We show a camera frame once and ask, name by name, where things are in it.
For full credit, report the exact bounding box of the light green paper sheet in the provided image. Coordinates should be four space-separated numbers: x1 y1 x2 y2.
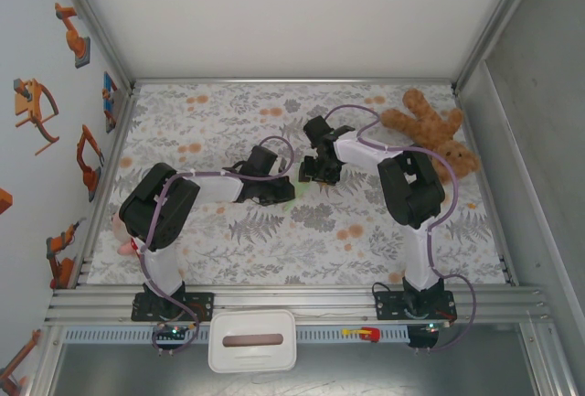
281 175 313 212

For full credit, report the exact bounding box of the floral print tablecloth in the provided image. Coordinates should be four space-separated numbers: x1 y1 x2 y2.
86 82 516 286

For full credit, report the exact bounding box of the brown teddy bear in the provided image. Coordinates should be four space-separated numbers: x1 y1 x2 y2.
380 88 482 182

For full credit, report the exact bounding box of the pink plush red dotted dress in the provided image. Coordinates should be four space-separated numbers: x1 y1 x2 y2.
111 215 141 258

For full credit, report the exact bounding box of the white plastic tissue box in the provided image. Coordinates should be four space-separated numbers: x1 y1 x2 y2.
207 308 297 373

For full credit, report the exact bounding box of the red yellow small tool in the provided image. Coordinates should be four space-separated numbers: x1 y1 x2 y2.
342 326 381 342

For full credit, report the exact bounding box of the aluminium extrusion frame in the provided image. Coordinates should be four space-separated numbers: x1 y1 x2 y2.
27 0 580 396

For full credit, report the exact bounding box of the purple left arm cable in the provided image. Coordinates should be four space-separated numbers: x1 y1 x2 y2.
139 134 296 357

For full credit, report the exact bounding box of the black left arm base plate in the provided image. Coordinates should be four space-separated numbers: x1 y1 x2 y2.
131 292 216 323

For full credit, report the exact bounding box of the grey slotted cable duct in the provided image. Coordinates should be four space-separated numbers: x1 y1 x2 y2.
61 326 410 343

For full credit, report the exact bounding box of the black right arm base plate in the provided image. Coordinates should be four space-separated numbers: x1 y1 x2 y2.
374 289 457 322

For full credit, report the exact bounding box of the blue orange machine wall sticker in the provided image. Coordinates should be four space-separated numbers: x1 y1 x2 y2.
101 70 121 134

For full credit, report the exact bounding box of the orange grey gripper wall sticker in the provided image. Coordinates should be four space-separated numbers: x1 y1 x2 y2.
12 78 61 156

